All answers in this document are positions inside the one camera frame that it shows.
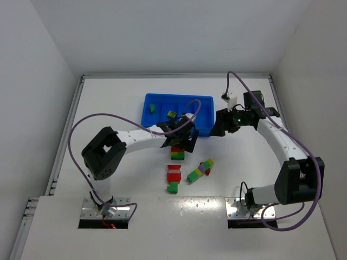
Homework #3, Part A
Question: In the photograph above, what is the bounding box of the blue compartment tray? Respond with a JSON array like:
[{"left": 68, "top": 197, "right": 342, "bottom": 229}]
[{"left": 141, "top": 93, "right": 215, "bottom": 137}]

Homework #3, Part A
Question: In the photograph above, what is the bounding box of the green yellow purple lego bar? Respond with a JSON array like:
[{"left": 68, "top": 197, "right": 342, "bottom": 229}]
[{"left": 187, "top": 159, "right": 214, "bottom": 183}]

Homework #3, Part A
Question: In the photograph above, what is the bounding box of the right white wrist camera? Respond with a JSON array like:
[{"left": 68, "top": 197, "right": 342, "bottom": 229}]
[{"left": 221, "top": 92, "right": 237, "bottom": 112}]

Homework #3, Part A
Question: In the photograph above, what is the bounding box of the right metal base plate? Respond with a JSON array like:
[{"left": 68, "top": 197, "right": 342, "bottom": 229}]
[{"left": 225, "top": 197, "right": 266, "bottom": 220}]

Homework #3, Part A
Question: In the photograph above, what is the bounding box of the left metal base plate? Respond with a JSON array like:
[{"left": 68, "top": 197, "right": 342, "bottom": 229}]
[{"left": 80, "top": 197, "right": 131, "bottom": 220}]

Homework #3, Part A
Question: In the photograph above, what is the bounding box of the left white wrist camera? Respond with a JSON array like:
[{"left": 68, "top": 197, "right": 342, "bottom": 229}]
[{"left": 180, "top": 113, "right": 196, "bottom": 124}]

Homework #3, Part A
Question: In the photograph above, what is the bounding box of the red yellow green lego stack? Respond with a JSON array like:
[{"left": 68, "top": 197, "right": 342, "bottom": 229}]
[{"left": 171, "top": 147, "right": 185, "bottom": 160}]

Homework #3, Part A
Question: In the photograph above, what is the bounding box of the green lego brick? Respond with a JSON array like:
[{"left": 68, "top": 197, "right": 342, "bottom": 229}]
[{"left": 166, "top": 182, "right": 179, "bottom": 194}]

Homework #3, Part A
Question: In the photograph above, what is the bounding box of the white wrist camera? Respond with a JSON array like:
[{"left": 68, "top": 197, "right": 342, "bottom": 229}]
[
  {"left": 221, "top": 92, "right": 237, "bottom": 112},
  {"left": 180, "top": 113, "right": 196, "bottom": 124}
]

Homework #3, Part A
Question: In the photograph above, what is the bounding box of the green square lego tile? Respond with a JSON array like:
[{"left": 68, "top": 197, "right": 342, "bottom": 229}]
[{"left": 150, "top": 104, "right": 156, "bottom": 114}]

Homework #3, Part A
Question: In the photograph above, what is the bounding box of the metal base plate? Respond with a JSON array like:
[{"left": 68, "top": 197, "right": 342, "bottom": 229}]
[
  {"left": 225, "top": 197, "right": 266, "bottom": 220},
  {"left": 80, "top": 197, "right": 131, "bottom": 220}
]

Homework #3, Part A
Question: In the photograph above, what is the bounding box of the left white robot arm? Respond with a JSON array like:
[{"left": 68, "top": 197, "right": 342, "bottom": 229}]
[{"left": 81, "top": 113, "right": 199, "bottom": 210}]

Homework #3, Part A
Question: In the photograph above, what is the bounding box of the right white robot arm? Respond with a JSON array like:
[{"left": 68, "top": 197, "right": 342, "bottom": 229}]
[{"left": 210, "top": 90, "right": 325, "bottom": 209}]

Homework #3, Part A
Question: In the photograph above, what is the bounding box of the yellow printed lego brick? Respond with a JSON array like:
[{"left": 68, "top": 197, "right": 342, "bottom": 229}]
[{"left": 166, "top": 110, "right": 177, "bottom": 119}]

